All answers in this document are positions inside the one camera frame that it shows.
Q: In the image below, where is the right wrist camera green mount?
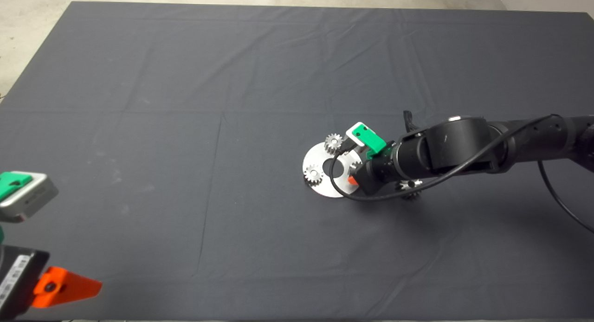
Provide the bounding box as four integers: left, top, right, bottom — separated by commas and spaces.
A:
346, 122, 387, 158

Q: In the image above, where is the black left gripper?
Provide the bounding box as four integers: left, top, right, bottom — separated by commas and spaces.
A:
0, 245, 103, 321

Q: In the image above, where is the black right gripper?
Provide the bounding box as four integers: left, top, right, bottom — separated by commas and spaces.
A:
347, 145, 405, 196

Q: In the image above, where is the left wrist camera green mount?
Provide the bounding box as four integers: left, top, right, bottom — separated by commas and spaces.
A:
0, 171, 59, 244

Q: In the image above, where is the black right camera cable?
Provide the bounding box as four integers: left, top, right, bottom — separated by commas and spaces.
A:
330, 113, 594, 234

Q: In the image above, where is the dark grey table cloth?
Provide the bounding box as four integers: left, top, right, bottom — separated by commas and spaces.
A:
0, 1, 594, 321

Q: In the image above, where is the large steel gear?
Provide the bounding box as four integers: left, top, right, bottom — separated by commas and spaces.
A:
394, 178, 424, 201

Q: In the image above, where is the round metal plate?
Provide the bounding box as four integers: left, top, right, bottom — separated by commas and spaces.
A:
303, 142, 363, 199

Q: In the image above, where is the wrist camera green mount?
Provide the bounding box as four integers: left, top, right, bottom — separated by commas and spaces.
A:
0, 171, 59, 244
346, 122, 387, 158

